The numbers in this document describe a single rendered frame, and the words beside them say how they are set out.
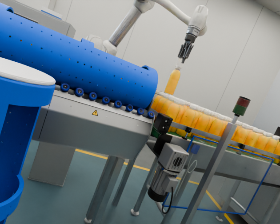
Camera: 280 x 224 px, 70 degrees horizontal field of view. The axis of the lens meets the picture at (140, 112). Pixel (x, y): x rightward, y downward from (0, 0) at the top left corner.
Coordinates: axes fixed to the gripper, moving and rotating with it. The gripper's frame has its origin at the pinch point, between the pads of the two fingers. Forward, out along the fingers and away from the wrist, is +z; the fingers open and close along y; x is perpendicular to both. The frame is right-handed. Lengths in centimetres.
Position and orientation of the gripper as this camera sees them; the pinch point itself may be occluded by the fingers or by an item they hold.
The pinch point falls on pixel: (180, 63)
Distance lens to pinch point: 154.8
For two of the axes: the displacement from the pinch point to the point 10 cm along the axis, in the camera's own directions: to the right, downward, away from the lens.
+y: 3.3, 2.8, -9.0
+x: 8.7, 2.7, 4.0
